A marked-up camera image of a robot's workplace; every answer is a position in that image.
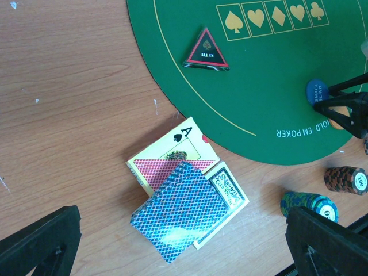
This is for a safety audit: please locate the purple white chip stack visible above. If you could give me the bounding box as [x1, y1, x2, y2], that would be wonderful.
[363, 138, 368, 155]

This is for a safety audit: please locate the orange black chip stack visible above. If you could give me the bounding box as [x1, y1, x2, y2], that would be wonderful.
[324, 166, 367, 196]

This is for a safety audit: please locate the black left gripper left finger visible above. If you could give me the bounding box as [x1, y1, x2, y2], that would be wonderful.
[1, 205, 82, 275]

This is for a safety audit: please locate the blue club special card box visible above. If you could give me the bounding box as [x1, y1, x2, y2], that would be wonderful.
[193, 161, 249, 250]

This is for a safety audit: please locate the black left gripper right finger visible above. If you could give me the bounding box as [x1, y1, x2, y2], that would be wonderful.
[286, 207, 367, 275]

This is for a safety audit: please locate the yellow ace card box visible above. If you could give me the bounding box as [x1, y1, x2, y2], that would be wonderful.
[126, 117, 220, 196]

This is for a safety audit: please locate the green blue chip stack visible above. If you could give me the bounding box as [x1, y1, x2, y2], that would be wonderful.
[280, 191, 339, 223]

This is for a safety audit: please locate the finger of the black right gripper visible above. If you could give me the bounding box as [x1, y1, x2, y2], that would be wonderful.
[313, 92, 367, 139]
[328, 73, 368, 95]

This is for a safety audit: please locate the orange big blind button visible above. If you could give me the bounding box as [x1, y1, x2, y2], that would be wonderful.
[327, 108, 350, 131]

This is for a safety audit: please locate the blue small blind button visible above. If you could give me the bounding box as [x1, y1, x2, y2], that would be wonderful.
[306, 79, 329, 106]

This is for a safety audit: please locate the blue backed card deck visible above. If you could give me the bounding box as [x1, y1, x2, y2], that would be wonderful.
[131, 162, 228, 264]

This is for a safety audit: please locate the green round poker mat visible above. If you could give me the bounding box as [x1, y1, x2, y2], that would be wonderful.
[127, 1, 367, 165]

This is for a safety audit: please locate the triangular all in button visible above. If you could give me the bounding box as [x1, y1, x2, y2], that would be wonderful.
[182, 27, 229, 71]

